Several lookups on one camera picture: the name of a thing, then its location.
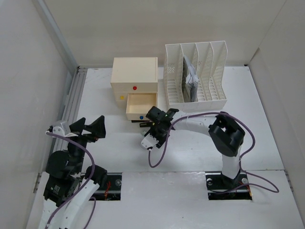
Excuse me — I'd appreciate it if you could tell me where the yellow cap black highlighter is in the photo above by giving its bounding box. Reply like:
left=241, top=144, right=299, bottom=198
left=139, top=122, right=154, bottom=128

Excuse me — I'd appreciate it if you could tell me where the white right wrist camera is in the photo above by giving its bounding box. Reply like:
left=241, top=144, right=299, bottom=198
left=141, top=135, right=158, bottom=150

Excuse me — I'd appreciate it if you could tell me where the cream drawer cabinet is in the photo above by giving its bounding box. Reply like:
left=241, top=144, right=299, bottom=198
left=111, top=57, right=158, bottom=121

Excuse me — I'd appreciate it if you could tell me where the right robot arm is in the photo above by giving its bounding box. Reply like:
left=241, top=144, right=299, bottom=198
left=141, top=106, right=245, bottom=188

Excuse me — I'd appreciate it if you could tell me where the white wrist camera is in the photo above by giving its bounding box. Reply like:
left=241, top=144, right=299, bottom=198
left=141, top=135, right=158, bottom=150
left=46, top=120, right=71, bottom=137

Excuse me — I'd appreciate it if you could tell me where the aluminium frame rail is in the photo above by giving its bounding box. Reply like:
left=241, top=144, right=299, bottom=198
left=35, top=0, right=88, bottom=172

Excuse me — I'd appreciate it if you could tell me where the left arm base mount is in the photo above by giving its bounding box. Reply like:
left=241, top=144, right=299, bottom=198
left=92, top=173, right=122, bottom=201

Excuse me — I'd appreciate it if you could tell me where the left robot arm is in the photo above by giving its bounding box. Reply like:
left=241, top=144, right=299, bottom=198
left=39, top=115, right=107, bottom=229

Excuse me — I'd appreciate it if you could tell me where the white four-slot file organizer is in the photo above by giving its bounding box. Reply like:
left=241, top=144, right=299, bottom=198
left=163, top=41, right=227, bottom=113

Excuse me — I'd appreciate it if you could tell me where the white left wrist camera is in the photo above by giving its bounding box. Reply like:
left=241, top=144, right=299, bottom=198
left=46, top=120, right=71, bottom=137

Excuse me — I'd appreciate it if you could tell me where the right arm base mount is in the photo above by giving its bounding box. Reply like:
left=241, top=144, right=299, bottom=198
left=205, top=171, right=252, bottom=200

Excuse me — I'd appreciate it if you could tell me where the Canon guide booklet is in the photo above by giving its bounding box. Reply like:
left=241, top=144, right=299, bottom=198
left=181, top=55, right=200, bottom=103

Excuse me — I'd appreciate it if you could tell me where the purple cap black highlighter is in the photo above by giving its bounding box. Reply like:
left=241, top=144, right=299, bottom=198
left=131, top=120, right=150, bottom=123

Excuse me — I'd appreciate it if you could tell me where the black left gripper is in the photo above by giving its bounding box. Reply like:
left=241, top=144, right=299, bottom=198
left=66, top=114, right=105, bottom=172

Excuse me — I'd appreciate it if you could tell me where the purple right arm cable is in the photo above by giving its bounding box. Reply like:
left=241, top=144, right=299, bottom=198
left=148, top=112, right=279, bottom=194

